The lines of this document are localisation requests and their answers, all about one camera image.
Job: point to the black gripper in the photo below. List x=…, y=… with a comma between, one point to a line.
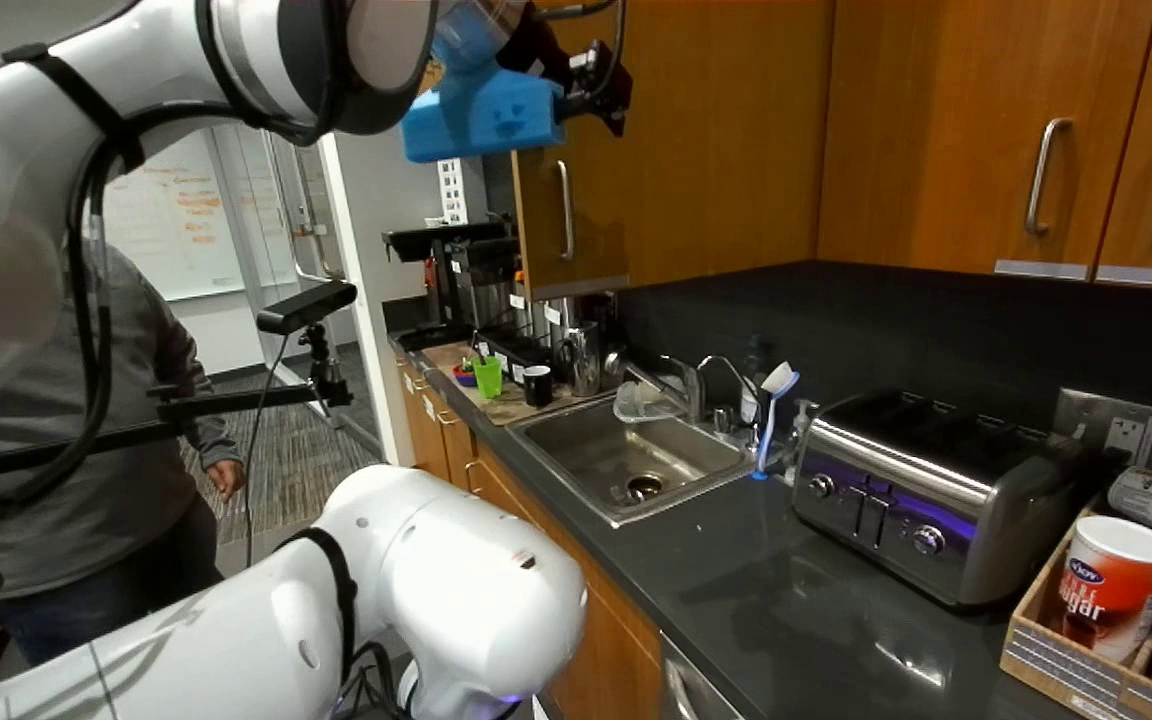
x=548, y=35

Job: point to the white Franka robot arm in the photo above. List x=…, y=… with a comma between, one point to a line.
x=442, y=573

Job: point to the chrome sink faucet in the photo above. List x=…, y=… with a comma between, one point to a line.
x=676, y=374

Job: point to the stainless steel sink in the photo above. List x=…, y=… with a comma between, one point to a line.
x=589, y=461

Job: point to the wooden base cabinet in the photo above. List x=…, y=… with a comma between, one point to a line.
x=603, y=653

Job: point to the bystander bare hand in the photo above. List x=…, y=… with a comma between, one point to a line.
x=225, y=482

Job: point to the black coffee machine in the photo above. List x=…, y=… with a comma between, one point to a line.
x=449, y=287

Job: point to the black mug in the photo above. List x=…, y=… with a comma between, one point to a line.
x=539, y=385

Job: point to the beige dish tray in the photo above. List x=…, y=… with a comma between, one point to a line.
x=509, y=414

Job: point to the blue dish brush white head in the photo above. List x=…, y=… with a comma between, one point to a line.
x=770, y=427

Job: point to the white whiteboard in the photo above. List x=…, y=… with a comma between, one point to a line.
x=188, y=226

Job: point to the stainless steel toaster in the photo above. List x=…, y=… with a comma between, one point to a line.
x=921, y=494

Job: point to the stainless steel dishwasher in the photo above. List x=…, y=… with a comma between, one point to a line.
x=683, y=695

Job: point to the person in grey shirt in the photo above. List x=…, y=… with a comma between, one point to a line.
x=80, y=507

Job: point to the white power plug adapter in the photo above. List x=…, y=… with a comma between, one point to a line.
x=1146, y=498

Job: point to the red white paper canister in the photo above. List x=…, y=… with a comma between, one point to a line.
x=1114, y=585

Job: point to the wooden caddy box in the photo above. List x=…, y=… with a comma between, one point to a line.
x=1058, y=666

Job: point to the black stereo camera bar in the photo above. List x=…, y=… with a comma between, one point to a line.
x=306, y=305

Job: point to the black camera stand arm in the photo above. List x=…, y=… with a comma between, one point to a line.
x=271, y=398

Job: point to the metal wall outlet plate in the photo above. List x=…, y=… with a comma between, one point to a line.
x=1119, y=427

